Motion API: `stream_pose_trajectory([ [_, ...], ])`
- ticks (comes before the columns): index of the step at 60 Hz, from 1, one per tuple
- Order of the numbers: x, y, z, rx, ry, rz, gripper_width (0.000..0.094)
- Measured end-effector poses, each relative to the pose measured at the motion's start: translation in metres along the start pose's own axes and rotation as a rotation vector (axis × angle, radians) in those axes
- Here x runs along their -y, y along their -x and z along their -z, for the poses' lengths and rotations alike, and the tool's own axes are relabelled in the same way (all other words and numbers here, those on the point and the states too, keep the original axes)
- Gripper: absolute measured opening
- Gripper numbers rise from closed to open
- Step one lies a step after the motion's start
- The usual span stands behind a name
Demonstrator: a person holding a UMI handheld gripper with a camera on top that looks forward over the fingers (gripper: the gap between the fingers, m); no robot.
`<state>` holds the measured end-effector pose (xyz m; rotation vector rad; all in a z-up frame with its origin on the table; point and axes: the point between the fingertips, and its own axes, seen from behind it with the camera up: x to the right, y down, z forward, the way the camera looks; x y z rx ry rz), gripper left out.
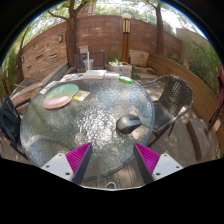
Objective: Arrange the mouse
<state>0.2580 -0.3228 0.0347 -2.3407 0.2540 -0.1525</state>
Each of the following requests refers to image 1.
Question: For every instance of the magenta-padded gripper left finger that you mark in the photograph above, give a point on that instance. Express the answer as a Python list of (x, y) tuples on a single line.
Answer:
[(77, 159)]

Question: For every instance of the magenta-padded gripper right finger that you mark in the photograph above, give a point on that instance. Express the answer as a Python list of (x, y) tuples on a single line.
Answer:
[(149, 160)]

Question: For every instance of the grey computer mouse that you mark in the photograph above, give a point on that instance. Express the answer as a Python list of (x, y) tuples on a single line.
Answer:
[(128, 124)]

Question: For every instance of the green mouse pad, pink rest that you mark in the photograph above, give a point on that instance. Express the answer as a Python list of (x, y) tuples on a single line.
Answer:
[(61, 96)]

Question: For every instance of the yellow card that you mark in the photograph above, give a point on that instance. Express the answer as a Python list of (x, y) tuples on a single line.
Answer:
[(81, 95)]

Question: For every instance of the brown wicker chair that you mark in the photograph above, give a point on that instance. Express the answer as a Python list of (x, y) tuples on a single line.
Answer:
[(175, 96)]

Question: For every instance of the black folding chair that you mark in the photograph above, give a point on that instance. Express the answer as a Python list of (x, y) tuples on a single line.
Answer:
[(9, 125)]

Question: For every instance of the white license plate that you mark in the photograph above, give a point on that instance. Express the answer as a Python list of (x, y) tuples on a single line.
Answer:
[(48, 87)]

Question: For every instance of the open white book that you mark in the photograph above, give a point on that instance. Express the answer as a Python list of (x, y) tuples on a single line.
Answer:
[(94, 74)]

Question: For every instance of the small white booklet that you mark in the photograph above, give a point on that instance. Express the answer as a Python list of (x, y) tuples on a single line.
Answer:
[(111, 76)]

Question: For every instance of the stone planter box with plants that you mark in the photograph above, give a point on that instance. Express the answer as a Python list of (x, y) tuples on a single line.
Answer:
[(120, 68)]

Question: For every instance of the clear plastic cup with straw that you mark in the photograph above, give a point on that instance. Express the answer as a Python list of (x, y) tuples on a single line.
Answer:
[(88, 63)]

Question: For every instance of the dark wooden bench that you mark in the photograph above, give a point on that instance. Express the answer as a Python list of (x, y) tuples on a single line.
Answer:
[(99, 60)]

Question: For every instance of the forked tree trunk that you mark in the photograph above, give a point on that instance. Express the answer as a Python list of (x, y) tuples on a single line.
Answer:
[(70, 40)]

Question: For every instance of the slim tree trunk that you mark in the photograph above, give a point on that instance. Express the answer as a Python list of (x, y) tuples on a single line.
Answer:
[(160, 33)]

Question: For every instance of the wall lamp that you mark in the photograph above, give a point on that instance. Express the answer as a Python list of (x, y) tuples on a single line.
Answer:
[(60, 38)]

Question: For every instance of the wooden lamp post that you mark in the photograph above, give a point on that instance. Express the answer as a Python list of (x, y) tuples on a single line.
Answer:
[(126, 40)]

